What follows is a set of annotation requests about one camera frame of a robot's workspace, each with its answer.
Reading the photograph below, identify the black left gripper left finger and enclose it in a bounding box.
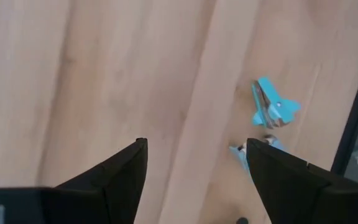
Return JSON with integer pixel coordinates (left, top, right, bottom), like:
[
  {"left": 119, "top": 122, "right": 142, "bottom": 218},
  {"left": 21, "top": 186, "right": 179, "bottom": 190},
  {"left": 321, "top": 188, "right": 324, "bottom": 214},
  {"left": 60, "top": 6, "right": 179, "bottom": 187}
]
[{"left": 0, "top": 138, "right": 149, "bottom": 224}]

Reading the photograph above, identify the black table edge rail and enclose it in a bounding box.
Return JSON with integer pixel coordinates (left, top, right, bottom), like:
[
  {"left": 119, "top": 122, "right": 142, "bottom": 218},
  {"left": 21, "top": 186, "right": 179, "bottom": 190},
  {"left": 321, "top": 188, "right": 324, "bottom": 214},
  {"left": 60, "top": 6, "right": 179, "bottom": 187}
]
[{"left": 330, "top": 32, "right": 358, "bottom": 175}]

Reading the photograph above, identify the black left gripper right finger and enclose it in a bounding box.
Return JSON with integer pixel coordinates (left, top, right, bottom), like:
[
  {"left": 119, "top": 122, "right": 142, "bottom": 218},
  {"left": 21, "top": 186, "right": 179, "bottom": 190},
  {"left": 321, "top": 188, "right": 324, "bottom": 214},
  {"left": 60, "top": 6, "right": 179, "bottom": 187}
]
[{"left": 246, "top": 138, "right": 358, "bottom": 224}]

